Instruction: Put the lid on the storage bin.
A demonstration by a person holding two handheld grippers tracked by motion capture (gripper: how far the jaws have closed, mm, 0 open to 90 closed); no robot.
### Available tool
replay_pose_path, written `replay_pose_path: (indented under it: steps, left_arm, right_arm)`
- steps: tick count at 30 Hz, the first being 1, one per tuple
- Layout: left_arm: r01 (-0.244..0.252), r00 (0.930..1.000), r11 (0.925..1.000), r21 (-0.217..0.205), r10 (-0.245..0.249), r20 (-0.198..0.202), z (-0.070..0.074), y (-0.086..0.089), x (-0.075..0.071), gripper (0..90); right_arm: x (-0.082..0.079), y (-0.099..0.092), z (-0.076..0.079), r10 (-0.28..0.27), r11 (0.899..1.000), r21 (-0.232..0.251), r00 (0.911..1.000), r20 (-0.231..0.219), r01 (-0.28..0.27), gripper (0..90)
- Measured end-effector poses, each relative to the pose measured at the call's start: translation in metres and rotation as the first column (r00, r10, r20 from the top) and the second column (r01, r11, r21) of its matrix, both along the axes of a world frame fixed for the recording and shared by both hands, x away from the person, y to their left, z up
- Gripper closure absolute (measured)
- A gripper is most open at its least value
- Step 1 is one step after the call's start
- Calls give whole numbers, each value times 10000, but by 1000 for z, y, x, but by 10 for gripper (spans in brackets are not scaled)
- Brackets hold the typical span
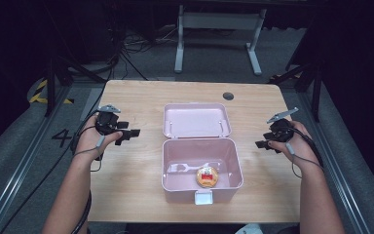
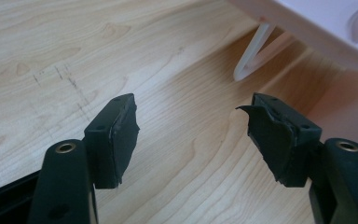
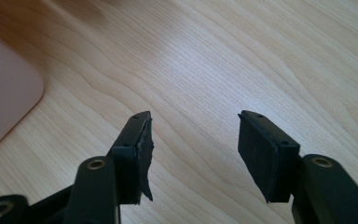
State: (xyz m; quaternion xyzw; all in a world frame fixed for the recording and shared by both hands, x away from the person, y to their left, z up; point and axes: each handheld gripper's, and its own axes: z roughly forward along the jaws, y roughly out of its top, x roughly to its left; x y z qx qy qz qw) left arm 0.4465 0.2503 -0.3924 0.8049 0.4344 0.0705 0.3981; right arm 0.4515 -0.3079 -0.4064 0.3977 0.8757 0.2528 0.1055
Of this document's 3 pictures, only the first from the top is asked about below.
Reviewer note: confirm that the black metal stand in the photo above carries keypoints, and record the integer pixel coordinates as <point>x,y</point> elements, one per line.
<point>305,81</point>

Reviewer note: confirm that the black tripod stand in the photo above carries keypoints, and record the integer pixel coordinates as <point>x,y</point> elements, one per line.
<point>66,70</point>

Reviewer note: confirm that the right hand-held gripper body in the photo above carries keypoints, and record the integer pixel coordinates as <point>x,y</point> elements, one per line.
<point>280,127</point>

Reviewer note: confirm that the yellow black floor tape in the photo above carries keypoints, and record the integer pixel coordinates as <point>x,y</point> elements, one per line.
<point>47,94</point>

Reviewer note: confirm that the round orange snack packet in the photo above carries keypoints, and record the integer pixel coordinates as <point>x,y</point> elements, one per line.
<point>207,177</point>

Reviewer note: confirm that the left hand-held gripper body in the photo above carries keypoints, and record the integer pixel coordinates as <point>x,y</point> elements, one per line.
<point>106,120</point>

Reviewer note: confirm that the person's right hand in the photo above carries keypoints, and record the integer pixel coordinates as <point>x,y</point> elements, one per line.
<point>297,143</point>

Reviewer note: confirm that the pink plastic storage box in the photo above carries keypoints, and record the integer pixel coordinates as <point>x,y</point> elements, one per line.
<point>199,152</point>

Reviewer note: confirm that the clear plastic spoon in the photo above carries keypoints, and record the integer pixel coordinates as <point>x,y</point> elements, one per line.
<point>188,167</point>

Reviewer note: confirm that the grey metal table frame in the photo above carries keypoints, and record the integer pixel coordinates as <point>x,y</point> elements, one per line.
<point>219,39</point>

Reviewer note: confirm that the person's left hand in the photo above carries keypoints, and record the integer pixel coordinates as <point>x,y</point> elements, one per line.
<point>92,138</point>

